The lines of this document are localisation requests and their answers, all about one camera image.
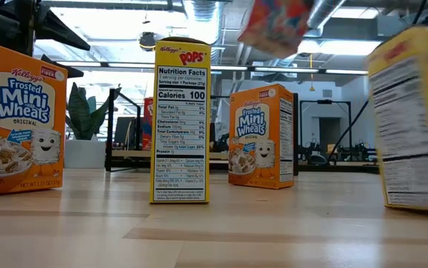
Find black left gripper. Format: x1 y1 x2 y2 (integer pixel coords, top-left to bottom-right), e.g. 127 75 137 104
0 0 92 79

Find orange Frosted Mini Wheats box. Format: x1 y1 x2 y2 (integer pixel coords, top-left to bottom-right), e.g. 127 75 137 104
228 83 296 191
0 42 68 199

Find yellow Corn Pops cereal box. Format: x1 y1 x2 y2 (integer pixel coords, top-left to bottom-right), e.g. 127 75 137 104
149 36 212 205
366 26 428 214

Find green snake plant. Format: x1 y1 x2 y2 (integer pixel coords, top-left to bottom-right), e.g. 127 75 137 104
66 82 122 141

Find black computer monitor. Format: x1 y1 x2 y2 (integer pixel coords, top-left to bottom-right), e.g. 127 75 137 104
113 116 133 147

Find white plant pot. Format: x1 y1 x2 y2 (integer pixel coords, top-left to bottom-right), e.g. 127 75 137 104
63 139 107 170

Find background workbench with equipment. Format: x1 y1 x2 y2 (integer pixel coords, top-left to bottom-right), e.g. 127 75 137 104
298 139 380 165

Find round black overhead camera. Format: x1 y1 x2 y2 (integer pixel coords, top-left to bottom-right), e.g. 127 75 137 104
138 31 158 52

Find black metal shelf end frame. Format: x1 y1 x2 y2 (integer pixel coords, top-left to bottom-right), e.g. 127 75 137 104
104 87 143 173
293 92 300 176

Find silver spiral ventilation duct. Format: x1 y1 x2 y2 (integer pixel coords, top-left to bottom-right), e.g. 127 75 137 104
271 0 348 68
182 0 224 67

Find yellow hanging cord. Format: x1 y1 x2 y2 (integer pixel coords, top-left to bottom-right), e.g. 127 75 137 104
308 53 316 92

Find black background metal frame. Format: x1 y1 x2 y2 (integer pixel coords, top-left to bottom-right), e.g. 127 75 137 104
299 99 352 157

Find long black arm cable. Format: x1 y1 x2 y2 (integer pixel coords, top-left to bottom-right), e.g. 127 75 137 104
328 0 428 159

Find black aluminium rig frame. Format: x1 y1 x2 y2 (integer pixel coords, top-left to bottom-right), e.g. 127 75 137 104
298 162 381 175

